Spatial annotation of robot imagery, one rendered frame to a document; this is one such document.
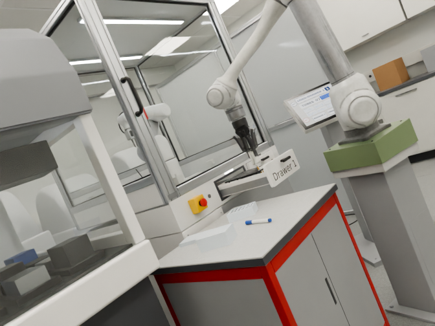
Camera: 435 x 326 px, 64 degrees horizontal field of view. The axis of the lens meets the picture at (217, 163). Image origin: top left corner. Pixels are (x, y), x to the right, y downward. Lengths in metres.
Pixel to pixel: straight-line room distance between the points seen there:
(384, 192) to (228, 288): 0.86
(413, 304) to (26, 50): 1.91
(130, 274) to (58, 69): 0.67
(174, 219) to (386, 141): 0.98
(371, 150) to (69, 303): 1.24
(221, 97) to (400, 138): 0.80
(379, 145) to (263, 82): 2.09
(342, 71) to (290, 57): 1.89
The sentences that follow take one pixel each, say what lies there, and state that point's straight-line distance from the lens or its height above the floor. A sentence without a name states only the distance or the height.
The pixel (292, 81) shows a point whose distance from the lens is 3.36.
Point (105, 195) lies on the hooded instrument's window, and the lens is 1.15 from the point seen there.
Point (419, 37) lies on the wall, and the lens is 5.06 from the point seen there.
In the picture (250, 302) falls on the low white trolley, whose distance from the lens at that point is 1.17.
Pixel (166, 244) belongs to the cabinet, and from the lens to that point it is 1.72.
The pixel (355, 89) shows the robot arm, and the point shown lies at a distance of 1.46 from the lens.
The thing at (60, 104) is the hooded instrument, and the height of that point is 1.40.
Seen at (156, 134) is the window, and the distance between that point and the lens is 1.67.
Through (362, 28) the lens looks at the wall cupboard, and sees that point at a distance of 4.81.
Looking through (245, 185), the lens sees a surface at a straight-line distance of 1.71.
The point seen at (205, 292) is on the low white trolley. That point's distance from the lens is 1.29.
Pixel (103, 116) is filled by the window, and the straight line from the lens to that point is 1.79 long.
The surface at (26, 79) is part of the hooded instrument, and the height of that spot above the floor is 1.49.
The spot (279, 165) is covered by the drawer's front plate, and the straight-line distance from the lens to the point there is 1.69.
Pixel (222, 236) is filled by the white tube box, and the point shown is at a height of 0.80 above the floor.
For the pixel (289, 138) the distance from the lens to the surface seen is 3.47.
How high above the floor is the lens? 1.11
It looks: 3 degrees down
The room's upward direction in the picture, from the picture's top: 23 degrees counter-clockwise
